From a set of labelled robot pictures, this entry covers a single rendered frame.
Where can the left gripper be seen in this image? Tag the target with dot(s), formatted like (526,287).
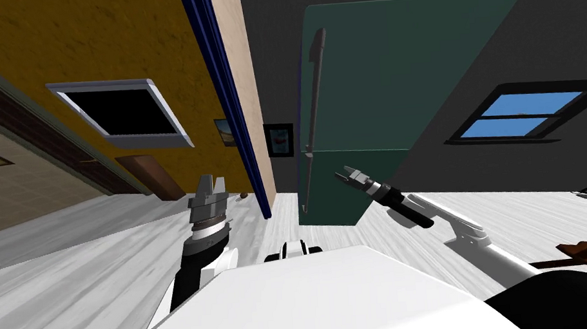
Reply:
(207,207)

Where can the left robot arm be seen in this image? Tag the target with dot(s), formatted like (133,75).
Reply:
(197,269)

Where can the green fridge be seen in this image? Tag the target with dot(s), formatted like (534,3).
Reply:
(396,74)

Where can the brown door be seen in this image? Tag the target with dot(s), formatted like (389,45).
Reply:
(152,177)

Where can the small landscape picture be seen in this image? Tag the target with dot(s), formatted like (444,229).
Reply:
(225,133)

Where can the large green fridge door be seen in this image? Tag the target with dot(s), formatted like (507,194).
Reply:
(396,74)

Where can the black framed picture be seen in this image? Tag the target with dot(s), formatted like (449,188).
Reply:
(279,140)

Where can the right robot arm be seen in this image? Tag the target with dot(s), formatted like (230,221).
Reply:
(485,244)

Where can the black framed window blue sky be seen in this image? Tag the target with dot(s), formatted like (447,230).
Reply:
(522,115)

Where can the small green fridge door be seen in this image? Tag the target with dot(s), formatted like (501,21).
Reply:
(342,202)

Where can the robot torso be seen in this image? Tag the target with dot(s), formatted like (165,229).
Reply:
(313,302)

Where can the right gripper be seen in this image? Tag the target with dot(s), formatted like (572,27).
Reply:
(364,183)

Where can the white framed dark window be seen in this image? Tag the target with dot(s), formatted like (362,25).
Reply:
(122,112)

